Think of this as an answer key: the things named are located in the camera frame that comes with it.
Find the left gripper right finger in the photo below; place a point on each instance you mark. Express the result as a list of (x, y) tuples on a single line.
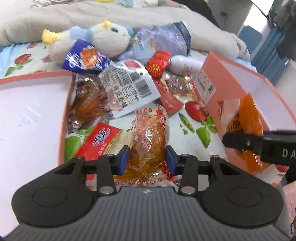
[(189, 167)]

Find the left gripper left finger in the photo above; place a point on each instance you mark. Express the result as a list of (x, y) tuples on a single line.
[(105, 168)]

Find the red top tofu snack pack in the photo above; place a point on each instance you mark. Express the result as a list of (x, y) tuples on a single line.
[(146, 139)]

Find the orange snack pack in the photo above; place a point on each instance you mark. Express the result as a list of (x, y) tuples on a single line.
[(241, 115)]

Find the red sachet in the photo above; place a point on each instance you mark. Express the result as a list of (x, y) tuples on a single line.
[(169, 102)]

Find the white label dark snack pack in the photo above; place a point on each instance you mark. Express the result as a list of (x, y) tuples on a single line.
[(118, 90)]

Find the small red foil packet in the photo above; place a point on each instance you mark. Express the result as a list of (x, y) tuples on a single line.
[(158, 63)]

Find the blue white snack bag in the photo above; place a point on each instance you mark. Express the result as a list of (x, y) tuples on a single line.
[(84, 58)]

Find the red brown strip snack pack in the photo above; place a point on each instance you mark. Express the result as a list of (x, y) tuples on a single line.
[(181, 86)]

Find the pink cardboard box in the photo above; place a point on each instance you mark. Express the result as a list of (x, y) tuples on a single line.
[(224, 79)]

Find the blue curtain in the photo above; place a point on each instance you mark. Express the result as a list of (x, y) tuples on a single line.
[(267, 61)]

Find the pink box lid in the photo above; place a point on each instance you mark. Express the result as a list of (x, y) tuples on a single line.
[(33, 126)]

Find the white lotion bottle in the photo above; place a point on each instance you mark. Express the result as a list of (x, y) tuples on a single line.
[(182, 65)]

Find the blue chair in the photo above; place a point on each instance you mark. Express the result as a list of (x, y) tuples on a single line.
[(251, 37)]

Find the white blue plush duck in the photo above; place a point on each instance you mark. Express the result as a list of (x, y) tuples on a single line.
[(108, 38)]

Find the facial tissue pack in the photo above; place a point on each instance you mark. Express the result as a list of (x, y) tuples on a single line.
[(174, 38)]

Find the hanging clothes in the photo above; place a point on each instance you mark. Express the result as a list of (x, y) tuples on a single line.
[(285, 20)]

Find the white wardrobe shelf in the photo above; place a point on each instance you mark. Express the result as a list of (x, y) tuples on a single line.
[(233, 16)]

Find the black clothing pile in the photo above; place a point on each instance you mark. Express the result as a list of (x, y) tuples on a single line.
[(201, 7)]

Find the grey duvet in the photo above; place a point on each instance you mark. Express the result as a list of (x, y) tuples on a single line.
[(28, 25)]

